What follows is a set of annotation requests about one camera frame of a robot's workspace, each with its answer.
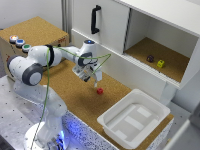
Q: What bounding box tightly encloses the white sliding door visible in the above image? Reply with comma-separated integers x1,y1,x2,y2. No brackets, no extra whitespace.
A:
71,0,131,56

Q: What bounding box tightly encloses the purple block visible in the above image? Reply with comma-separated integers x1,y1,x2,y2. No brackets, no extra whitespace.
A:
146,54,155,63

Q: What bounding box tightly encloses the yellow block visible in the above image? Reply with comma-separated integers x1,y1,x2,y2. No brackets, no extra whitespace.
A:
156,59,166,69

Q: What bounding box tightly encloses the white plastic box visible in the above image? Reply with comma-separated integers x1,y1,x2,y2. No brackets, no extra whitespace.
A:
96,88,172,150

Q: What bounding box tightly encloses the green cable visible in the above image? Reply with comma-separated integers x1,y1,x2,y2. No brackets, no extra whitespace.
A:
29,45,112,150

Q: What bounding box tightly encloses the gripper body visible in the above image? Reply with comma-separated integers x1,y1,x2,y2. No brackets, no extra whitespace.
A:
72,63,98,83

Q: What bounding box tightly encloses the white cabinet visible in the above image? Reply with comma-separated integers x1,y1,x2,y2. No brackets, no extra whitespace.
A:
69,0,200,107

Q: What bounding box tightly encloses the black door handle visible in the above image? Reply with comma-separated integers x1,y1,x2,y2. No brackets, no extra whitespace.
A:
90,4,102,35

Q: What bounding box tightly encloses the green button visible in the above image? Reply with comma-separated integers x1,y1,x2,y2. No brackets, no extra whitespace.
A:
21,43,33,54

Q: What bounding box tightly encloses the pink block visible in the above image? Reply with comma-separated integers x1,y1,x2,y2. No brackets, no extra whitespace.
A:
96,87,104,95

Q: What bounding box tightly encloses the red button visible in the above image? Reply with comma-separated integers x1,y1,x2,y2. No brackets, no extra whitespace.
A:
8,34,19,44

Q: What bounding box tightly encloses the wooden drawer box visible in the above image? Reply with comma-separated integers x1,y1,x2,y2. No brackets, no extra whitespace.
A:
0,15,71,81

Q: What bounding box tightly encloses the blue button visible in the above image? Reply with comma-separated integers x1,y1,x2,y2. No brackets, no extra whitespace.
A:
15,38,26,48

